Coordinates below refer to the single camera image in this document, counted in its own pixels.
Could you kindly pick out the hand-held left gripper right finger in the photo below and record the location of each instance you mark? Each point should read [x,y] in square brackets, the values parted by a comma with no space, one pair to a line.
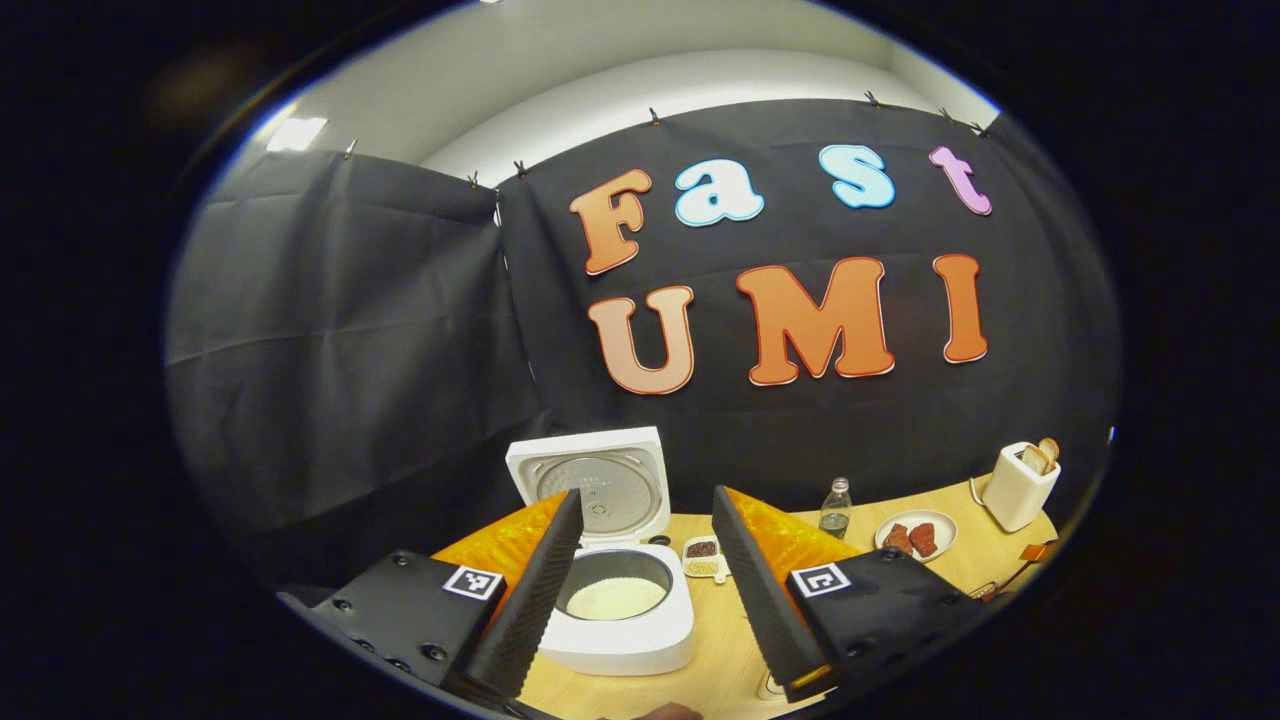
[755,590]

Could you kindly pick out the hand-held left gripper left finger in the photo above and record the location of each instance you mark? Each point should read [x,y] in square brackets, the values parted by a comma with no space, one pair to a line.
[545,590]

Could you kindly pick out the white rice heap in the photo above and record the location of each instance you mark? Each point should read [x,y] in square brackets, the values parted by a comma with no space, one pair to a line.
[615,598]

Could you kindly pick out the white rice cooker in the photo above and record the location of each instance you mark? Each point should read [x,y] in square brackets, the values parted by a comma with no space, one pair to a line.
[640,645]

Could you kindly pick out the dark wooden spoon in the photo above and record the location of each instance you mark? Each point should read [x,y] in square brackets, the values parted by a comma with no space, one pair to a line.
[1035,552]

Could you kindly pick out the yellow beans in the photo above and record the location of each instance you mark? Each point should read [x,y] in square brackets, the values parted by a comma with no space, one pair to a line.
[704,568]

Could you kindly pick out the white divided dish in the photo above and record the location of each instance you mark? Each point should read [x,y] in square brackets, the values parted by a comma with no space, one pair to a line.
[704,558]

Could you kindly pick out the dark red beans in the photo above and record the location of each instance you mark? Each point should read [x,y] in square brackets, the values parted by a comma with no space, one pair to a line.
[702,549]

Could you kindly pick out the clear plastic container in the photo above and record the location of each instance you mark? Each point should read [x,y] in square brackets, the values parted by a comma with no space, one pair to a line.
[770,688]

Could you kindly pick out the clear plastic water bottle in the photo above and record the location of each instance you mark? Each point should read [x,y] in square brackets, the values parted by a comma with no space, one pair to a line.
[835,515]

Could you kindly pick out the red meat piece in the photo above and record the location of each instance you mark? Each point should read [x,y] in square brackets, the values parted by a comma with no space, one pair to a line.
[897,538]
[924,540]

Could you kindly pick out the white round plate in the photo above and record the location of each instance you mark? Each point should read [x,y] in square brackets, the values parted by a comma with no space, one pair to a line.
[945,535]

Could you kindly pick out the white toaster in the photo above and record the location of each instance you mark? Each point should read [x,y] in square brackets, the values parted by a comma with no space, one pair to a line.
[1015,495]

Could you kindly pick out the toasted bread slice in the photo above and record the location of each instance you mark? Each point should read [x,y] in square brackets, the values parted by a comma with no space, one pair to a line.
[1050,447]
[1033,460]

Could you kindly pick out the ceiling light panel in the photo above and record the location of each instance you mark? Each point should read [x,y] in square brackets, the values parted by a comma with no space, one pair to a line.
[297,134]

